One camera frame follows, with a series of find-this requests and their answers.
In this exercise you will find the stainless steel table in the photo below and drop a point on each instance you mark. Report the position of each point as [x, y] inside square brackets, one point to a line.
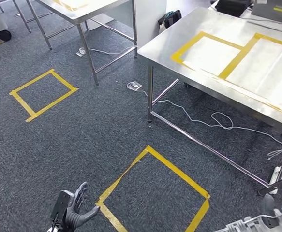
[21, 16]
[107, 6]

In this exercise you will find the grey wheel hubcap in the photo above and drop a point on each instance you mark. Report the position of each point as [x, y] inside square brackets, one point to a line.
[252, 225]

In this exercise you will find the grey floor socket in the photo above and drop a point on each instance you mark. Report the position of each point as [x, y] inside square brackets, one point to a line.
[80, 52]
[134, 85]

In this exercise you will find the white partition panel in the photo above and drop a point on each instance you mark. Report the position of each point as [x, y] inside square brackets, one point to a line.
[150, 19]

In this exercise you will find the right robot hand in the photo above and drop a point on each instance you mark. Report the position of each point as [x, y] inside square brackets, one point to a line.
[268, 211]

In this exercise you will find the white power strip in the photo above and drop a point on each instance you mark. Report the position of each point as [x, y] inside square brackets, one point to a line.
[274, 179]

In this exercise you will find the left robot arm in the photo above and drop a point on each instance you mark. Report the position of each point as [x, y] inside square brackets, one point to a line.
[51, 230]

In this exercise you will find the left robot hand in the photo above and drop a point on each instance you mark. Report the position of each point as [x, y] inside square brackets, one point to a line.
[75, 217]

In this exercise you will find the stainless steel workbench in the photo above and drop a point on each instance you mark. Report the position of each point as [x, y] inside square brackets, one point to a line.
[169, 44]

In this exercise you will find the black bag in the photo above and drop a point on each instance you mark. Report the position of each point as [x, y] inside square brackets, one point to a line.
[172, 18]

